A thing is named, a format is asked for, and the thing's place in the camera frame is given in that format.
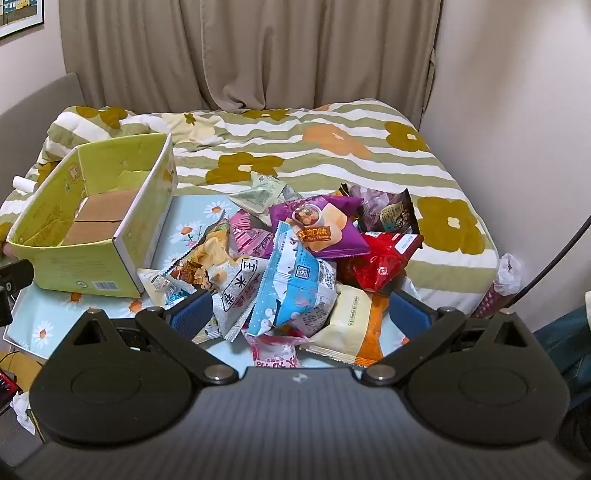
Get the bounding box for blue denim cloth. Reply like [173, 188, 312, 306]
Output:
[531, 305, 591, 416]

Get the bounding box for beige curtain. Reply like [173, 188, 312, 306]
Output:
[60, 0, 437, 125]

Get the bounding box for yellow-green cardboard box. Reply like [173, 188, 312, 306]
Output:
[6, 133, 178, 298]

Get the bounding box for pale green snack packet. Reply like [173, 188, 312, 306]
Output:
[228, 172, 301, 217]

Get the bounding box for striped floral blanket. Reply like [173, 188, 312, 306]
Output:
[0, 98, 502, 319]

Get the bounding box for dark purple snack packet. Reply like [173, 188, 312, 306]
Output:
[342, 184, 421, 236]

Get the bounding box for pink striped snack packet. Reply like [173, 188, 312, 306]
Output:
[230, 210, 278, 260]

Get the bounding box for white and gold chips packet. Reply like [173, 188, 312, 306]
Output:
[168, 220, 241, 296]

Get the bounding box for cream and orange snack packet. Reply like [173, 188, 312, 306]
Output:
[305, 284, 393, 367]

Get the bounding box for white packet with black print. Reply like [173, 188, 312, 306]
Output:
[210, 256, 273, 341]

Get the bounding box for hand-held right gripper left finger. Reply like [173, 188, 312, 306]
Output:
[69, 290, 241, 386]

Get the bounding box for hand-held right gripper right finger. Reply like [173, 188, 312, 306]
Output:
[361, 290, 527, 387]

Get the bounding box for crumpled white tissue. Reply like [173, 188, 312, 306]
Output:
[11, 394, 35, 435]

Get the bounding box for red snack packet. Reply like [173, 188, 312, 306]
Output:
[336, 232, 424, 294]

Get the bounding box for small white and blue packet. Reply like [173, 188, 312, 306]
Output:
[137, 268, 185, 309]

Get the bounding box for pink and white candy packet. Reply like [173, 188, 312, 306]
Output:
[245, 332, 310, 370]

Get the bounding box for purple patterned tube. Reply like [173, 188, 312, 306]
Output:
[470, 281, 509, 319]

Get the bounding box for daisy print bed table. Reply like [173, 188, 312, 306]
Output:
[2, 194, 416, 367]

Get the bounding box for red object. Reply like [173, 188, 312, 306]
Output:
[0, 369, 19, 407]

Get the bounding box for white plastic bag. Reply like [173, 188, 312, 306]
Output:
[496, 253, 525, 296]

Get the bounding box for blue and white snack packet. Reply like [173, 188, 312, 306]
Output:
[247, 222, 340, 337]

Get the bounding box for framed wall picture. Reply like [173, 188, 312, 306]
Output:
[0, 0, 32, 40]

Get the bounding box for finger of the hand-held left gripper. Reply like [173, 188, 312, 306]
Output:
[0, 260, 35, 326]

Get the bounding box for grey bed headboard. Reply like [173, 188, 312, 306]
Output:
[0, 71, 90, 185]

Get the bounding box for black cable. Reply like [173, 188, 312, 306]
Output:
[508, 217, 591, 310]

